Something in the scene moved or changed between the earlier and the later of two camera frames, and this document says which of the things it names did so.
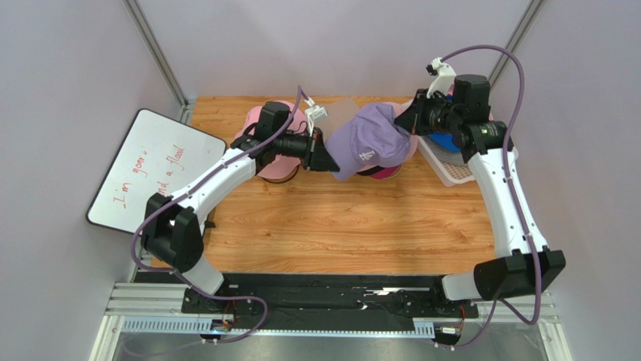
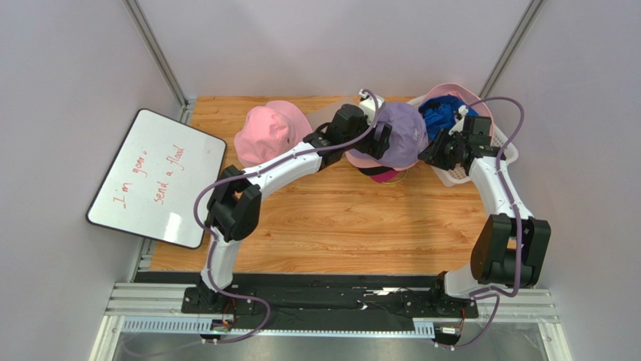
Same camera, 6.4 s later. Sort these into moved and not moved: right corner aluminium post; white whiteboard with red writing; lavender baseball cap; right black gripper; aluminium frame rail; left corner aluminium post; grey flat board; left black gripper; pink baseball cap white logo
Moved: right black gripper; pink baseball cap white logo; left black gripper; lavender baseball cap
Not moved: grey flat board; right corner aluminium post; white whiteboard with red writing; left corner aluminium post; aluminium frame rail
